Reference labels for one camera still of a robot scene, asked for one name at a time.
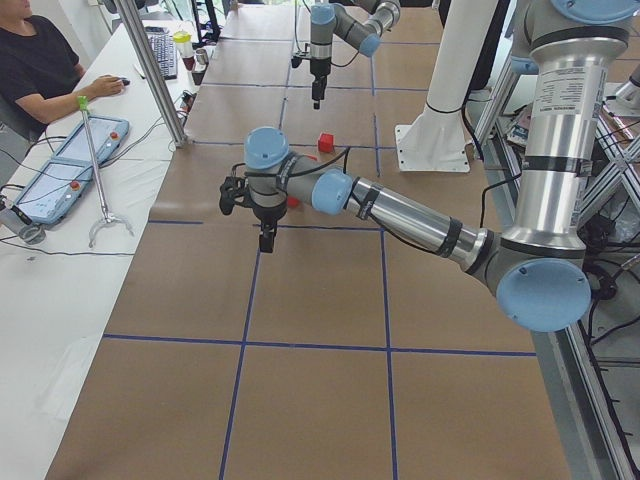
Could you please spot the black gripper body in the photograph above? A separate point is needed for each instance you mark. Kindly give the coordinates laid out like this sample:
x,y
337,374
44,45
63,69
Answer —
x,y
266,214
318,72

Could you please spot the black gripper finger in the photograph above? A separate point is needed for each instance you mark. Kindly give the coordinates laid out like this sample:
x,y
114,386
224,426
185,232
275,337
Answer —
x,y
267,237
318,92

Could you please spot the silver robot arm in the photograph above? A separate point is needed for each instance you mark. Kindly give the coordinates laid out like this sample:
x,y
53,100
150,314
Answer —
x,y
332,19
535,267

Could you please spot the person's hand on mouse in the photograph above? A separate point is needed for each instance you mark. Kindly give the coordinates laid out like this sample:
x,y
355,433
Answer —
x,y
106,85

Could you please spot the metal cup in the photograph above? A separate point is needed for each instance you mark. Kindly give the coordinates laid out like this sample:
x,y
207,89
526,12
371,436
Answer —
x,y
201,57

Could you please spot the yellow lid bottle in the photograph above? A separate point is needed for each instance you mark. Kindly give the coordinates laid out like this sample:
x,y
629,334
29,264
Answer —
x,y
183,43

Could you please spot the black keyboard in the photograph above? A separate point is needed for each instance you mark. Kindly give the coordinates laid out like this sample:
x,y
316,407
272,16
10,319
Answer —
x,y
164,50

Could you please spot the stack of magazines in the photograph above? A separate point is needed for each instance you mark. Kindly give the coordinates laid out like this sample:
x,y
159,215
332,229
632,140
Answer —
x,y
518,129

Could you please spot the lower teach pendant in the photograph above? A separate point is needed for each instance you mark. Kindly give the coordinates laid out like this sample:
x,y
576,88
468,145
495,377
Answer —
x,y
54,190

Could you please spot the reacher grabber stick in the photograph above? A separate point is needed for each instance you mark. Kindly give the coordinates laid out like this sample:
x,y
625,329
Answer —
x,y
108,218

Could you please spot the seated person black shirt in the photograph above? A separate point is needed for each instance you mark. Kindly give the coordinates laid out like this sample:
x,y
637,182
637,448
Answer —
x,y
39,68

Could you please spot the aluminium frame post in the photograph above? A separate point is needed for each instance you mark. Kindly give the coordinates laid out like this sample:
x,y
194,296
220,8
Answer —
x,y
129,15

